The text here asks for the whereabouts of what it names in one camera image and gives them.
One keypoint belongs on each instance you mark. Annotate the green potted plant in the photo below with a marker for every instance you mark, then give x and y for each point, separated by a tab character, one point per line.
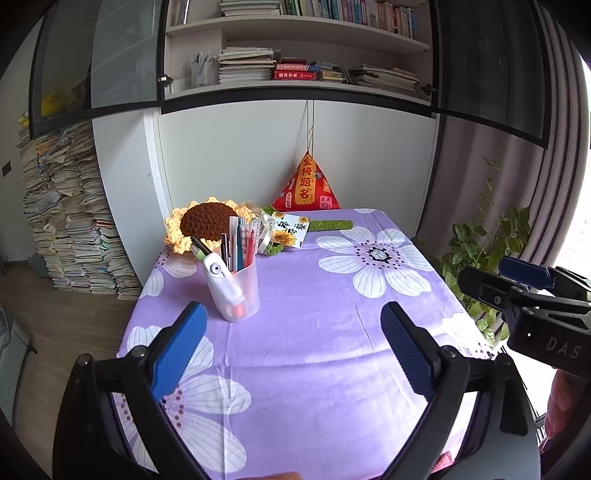
485	244

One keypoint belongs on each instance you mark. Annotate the red cloth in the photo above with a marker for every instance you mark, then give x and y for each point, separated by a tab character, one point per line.
444	461

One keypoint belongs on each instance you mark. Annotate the grey shelf pen holder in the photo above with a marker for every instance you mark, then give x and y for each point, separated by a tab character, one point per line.
203	71

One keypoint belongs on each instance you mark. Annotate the floor pile of paper stacks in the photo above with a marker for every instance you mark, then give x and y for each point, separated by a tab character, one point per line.
69	217

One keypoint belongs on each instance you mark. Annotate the stack of red books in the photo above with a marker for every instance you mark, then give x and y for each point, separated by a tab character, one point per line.
298	71

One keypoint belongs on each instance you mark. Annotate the clear grey pen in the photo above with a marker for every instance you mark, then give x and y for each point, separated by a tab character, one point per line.
242	244

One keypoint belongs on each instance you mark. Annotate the purple floral tablecloth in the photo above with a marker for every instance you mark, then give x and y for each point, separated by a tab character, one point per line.
300	332

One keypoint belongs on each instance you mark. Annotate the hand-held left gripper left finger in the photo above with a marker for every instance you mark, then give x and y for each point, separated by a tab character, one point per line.
180	350

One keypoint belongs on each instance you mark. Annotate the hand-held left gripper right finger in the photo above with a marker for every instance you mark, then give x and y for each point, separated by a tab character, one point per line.
406	350

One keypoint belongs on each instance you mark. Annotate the red gel pen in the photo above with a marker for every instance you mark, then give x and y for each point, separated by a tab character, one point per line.
253	244

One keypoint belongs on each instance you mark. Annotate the pale green pen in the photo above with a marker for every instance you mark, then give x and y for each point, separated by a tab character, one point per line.
202	248

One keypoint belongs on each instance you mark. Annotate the row of colourful upright books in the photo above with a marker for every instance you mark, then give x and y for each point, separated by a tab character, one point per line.
351	11

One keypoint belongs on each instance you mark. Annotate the pink grey curtain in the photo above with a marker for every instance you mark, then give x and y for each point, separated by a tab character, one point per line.
521	138

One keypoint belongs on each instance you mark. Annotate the short stack of books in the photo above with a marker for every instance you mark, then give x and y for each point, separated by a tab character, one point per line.
330	74

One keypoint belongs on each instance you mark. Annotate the sunflower gift card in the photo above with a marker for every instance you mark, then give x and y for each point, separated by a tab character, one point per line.
291	228

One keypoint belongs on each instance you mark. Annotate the glass bookcase door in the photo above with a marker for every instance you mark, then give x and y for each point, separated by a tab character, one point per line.
92	55
489	60

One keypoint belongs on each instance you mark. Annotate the small stack of flat books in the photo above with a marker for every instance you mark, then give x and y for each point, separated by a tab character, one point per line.
249	7

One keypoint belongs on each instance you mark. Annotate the person's right hand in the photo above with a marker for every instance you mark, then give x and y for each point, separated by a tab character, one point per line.
568	406

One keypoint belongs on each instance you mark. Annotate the white bouquet ribbon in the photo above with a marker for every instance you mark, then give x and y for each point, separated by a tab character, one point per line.
263	230

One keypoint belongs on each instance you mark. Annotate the person's left hand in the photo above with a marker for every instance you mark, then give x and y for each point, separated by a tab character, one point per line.
277	476

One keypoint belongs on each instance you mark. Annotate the yellow plush toy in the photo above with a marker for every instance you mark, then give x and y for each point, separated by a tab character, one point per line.
23	119

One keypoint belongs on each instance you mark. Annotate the crochet sunflower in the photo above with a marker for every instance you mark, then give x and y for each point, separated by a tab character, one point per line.
203	221

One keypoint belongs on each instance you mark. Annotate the wide stack of worn books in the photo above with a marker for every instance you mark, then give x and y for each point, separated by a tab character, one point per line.
383	78

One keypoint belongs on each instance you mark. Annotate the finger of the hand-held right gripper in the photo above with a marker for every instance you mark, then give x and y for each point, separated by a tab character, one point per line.
526	272
485	286

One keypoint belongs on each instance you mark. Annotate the stack of magazines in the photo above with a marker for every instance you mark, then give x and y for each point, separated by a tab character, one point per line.
244	64

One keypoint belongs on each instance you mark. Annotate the red pyramid pillow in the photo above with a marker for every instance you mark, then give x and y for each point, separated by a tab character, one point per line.
307	187

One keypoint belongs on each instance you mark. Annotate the translucent pen cup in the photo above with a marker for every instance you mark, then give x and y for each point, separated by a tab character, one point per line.
247	295

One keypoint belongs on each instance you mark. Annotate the pale grey box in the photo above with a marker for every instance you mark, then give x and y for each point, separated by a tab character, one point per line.
11	355

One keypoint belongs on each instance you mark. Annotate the green crochet stem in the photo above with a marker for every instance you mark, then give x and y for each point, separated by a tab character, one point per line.
330	225

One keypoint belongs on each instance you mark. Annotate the orange marker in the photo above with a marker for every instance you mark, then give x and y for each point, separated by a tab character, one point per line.
238	313

